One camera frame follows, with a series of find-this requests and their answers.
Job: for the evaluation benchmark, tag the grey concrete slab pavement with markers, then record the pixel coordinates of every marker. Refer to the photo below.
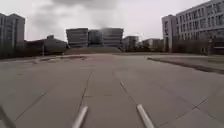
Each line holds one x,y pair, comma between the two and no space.
106,86

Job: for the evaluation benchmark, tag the low grassy mound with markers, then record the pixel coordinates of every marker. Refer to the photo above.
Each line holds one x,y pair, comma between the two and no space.
93,50

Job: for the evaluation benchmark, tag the small grey building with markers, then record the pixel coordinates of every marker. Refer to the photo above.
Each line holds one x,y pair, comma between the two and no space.
152,44
130,42

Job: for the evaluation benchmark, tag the grey twin-block building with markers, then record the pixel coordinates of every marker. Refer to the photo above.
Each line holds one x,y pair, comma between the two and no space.
78,37

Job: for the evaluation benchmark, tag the robot's own part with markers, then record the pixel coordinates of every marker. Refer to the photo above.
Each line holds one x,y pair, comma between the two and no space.
145,116
80,117

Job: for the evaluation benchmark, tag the dark domed building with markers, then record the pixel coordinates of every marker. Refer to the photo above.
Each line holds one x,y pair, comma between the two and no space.
50,45

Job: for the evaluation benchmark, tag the long pale many-windowed building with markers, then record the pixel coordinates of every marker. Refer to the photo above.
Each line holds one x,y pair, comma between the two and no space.
196,26

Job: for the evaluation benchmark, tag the grey tower building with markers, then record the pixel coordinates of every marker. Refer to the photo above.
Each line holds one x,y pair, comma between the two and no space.
11,33

